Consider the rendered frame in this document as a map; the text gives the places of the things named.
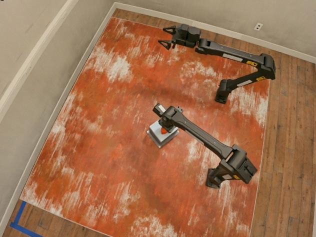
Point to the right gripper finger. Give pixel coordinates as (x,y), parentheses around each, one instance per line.
(168,28)
(165,41)

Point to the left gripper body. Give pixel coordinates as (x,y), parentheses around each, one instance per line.
(168,128)

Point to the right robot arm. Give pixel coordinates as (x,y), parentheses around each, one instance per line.
(263,62)

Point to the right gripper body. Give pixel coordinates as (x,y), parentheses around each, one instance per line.
(173,40)

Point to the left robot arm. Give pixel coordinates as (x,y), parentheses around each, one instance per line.
(238,166)

